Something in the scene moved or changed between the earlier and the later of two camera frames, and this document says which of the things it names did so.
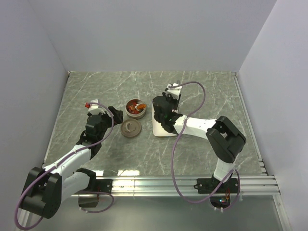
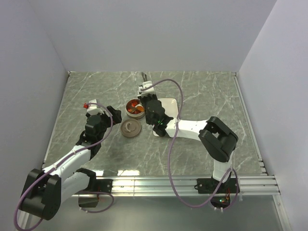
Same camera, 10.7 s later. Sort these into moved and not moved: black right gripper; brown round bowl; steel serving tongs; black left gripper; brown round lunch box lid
Moved: black right gripper; steel serving tongs
Not moved: brown round bowl; black left gripper; brown round lunch box lid
